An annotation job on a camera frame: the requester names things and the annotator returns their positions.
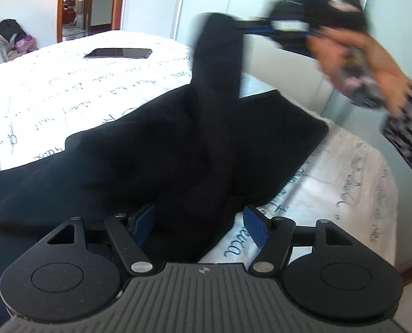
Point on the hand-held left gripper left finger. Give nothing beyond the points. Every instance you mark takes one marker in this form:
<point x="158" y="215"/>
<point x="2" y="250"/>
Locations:
<point x="143" y="223"/>

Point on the purple cloth bag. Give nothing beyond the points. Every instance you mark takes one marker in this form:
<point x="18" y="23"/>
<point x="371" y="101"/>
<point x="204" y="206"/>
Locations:
<point x="25" y="43"/>

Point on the black smartphone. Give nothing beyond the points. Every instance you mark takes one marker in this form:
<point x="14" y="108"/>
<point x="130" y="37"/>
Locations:
<point x="119" y="53"/>

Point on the black pants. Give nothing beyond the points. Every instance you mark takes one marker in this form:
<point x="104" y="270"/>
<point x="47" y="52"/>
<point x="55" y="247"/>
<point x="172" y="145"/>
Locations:
<point x="157" y="145"/>

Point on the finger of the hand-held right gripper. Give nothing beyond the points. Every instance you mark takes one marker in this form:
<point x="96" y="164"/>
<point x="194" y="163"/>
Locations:
<point x="258" y="27"/>

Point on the black backpack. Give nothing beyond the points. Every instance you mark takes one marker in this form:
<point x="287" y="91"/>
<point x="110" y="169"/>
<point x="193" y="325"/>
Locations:
<point x="11" y="29"/>

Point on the person's right hand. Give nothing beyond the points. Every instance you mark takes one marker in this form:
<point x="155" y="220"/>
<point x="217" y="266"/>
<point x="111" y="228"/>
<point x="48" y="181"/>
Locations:
<point x="382" y="66"/>

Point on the person's right forearm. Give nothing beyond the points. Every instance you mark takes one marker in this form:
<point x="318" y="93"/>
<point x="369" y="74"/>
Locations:
<point x="410" y="135"/>

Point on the wooden door frame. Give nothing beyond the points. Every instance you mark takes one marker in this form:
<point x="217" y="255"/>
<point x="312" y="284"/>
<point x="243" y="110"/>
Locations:
<point x="61" y="7"/>

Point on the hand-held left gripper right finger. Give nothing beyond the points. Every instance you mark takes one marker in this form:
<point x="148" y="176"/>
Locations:
<point x="256" y="227"/>

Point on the dark red furniture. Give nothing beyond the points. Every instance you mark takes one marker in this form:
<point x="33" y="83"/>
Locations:
<point x="69" y="15"/>

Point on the white script-printed bed blanket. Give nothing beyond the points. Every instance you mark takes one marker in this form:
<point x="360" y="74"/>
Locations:
<point x="53" y="86"/>

